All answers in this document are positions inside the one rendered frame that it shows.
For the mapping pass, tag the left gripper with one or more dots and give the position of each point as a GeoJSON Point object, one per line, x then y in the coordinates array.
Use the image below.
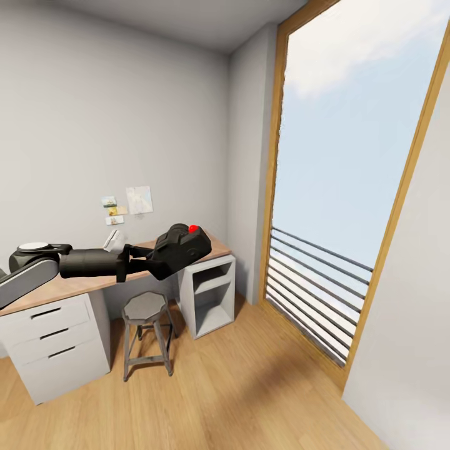
{"type": "Point", "coordinates": [98, 262]}

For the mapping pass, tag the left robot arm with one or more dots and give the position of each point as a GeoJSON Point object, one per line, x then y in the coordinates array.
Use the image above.
{"type": "Point", "coordinates": [36, 263]}

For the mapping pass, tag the taboret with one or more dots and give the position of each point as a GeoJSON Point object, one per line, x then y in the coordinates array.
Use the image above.
{"type": "Point", "coordinates": [143, 310]}

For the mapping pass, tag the fixed window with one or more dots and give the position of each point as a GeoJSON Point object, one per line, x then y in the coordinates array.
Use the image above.
{"type": "Point", "coordinates": [355, 85]}

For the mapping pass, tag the desk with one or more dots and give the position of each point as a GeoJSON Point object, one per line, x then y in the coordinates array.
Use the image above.
{"type": "Point", "coordinates": [58, 335]}

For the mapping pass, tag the digital camera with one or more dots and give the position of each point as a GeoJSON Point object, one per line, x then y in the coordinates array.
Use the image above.
{"type": "Point", "coordinates": [181, 246]}

